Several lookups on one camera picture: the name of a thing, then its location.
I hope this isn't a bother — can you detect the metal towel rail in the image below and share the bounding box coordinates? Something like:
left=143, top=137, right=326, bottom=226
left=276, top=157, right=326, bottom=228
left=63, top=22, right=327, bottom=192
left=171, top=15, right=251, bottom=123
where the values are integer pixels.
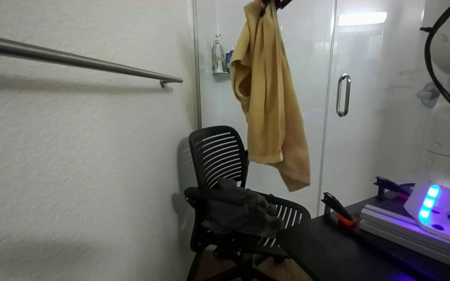
left=0, top=31, right=187, bottom=89

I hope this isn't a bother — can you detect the black slatted office chair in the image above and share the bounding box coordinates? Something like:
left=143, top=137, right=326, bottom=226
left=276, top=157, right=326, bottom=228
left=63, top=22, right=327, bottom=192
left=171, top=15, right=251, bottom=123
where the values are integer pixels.
left=182, top=123, right=313, bottom=281

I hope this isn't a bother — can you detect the chrome shower door handle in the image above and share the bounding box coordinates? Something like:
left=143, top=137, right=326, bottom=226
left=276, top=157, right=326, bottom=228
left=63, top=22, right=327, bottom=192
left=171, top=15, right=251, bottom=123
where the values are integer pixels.
left=335, top=72, right=354, bottom=118

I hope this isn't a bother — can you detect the fixed glass shower panel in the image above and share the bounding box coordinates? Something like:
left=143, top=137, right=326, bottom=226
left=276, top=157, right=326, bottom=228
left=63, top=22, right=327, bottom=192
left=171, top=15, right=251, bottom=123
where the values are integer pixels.
left=193, top=0, right=338, bottom=215

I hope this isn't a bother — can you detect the glass shower door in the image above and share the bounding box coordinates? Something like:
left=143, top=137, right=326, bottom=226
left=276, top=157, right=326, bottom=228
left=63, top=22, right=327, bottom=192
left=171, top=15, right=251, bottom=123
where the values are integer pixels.
left=318, top=0, right=432, bottom=215

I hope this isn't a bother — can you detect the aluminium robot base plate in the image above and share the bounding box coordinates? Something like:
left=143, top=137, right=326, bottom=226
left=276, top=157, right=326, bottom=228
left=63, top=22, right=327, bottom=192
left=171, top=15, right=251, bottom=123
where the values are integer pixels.
left=359, top=201, right=450, bottom=276

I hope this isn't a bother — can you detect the large dark grey towel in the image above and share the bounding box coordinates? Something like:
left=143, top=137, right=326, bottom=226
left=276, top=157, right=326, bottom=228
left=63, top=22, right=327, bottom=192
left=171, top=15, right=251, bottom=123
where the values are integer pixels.
left=202, top=186, right=287, bottom=239

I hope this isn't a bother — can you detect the small grey towel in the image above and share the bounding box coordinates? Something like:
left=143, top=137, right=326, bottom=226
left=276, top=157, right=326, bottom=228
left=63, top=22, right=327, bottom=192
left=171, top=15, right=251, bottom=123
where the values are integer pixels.
left=215, top=176, right=255, bottom=206

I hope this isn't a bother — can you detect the yellow towel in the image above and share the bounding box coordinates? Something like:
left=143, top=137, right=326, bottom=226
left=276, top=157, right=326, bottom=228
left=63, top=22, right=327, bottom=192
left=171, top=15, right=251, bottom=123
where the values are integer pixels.
left=229, top=0, right=313, bottom=193

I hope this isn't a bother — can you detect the orange black clamp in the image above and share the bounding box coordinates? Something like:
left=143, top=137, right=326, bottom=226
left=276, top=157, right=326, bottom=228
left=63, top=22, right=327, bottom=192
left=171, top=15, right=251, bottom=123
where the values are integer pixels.
left=321, top=190, right=362, bottom=231

